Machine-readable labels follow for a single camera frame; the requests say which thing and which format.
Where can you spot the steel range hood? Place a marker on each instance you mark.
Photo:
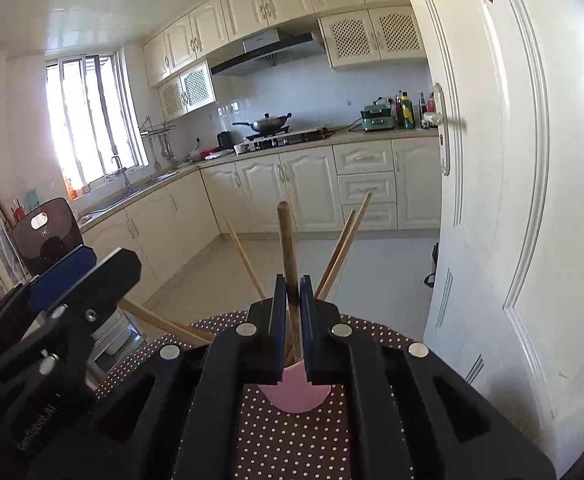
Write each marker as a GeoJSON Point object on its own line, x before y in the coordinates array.
{"type": "Point", "coordinates": [267, 60]}

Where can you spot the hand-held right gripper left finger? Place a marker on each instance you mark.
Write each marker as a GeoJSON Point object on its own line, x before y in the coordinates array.
{"type": "Point", "coordinates": [280, 310]}

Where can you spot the pink cup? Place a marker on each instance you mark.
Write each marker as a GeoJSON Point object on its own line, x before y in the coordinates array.
{"type": "Point", "coordinates": [297, 397]}

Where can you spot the white panel door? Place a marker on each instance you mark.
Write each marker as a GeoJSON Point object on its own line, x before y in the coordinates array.
{"type": "Point", "coordinates": [522, 210]}

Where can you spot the cream wall cabinet row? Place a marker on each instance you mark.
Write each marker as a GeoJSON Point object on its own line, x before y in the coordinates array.
{"type": "Point", "coordinates": [272, 0]}

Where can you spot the light wooden chopstick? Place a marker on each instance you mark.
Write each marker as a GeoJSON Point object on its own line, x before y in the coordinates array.
{"type": "Point", "coordinates": [242, 255]}
{"type": "Point", "coordinates": [287, 240]}
{"type": "Point", "coordinates": [349, 240]}
{"type": "Point", "coordinates": [161, 321]}
{"type": "Point", "coordinates": [335, 250]}

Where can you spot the red flat container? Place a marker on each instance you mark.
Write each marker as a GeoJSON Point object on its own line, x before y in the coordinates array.
{"type": "Point", "coordinates": [208, 152]}

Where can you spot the hanging utensil rack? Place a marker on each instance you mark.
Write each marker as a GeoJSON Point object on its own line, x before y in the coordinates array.
{"type": "Point", "coordinates": [157, 135]}

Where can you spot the black kettle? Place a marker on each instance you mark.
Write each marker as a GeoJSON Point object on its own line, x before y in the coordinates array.
{"type": "Point", "coordinates": [224, 141]}

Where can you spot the gas stove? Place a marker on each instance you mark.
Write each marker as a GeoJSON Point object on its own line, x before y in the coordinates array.
{"type": "Point", "coordinates": [292, 137]}

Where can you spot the small white cup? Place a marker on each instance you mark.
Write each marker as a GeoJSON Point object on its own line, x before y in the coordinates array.
{"type": "Point", "coordinates": [241, 149]}

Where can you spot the green bottle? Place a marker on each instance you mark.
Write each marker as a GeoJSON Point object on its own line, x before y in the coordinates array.
{"type": "Point", "coordinates": [408, 115]}

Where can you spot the cream base cabinet unit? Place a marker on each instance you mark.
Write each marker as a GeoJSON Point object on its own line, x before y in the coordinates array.
{"type": "Point", "coordinates": [252, 190]}

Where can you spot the white stool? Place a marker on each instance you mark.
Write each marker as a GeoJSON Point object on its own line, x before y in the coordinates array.
{"type": "Point", "coordinates": [114, 335]}

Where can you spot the cream drawer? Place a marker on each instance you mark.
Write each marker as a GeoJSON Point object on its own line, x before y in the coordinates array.
{"type": "Point", "coordinates": [364, 157]}
{"type": "Point", "coordinates": [379, 217]}
{"type": "Point", "coordinates": [367, 188]}

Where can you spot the black bag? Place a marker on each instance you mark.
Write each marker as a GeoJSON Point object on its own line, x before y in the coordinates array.
{"type": "Point", "coordinates": [433, 265]}

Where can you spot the cream lattice door cabinet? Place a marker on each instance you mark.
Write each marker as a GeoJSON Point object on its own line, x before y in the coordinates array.
{"type": "Point", "coordinates": [186, 90]}
{"type": "Point", "coordinates": [372, 37]}

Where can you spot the chrome faucet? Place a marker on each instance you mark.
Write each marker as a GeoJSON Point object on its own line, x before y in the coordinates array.
{"type": "Point", "coordinates": [124, 175]}

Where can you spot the black chair back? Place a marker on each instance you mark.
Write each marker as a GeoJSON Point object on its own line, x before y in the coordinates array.
{"type": "Point", "coordinates": [56, 240]}

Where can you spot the steel sink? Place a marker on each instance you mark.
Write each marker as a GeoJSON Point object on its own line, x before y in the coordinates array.
{"type": "Point", "coordinates": [136, 192]}

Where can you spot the black wok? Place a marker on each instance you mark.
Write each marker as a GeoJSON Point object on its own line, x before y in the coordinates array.
{"type": "Point", "coordinates": [269, 124]}

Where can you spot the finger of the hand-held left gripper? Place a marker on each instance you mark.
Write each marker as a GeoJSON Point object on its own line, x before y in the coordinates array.
{"type": "Point", "coordinates": [111, 280]}
{"type": "Point", "coordinates": [64, 272]}

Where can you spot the green countertop appliance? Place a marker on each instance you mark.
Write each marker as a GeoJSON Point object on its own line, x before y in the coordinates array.
{"type": "Point", "coordinates": [378, 117]}

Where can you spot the dark sauce bottle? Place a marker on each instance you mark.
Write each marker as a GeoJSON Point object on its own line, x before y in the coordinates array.
{"type": "Point", "coordinates": [422, 107]}
{"type": "Point", "coordinates": [431, 105]}

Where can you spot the kitchen window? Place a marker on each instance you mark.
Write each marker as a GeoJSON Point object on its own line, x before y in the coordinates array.
{"type": "Point", "coordinates": [96, 120]}

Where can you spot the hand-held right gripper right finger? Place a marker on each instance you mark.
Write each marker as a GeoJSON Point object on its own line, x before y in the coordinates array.
{"type": "Point", "coordinates": [306, 315]}

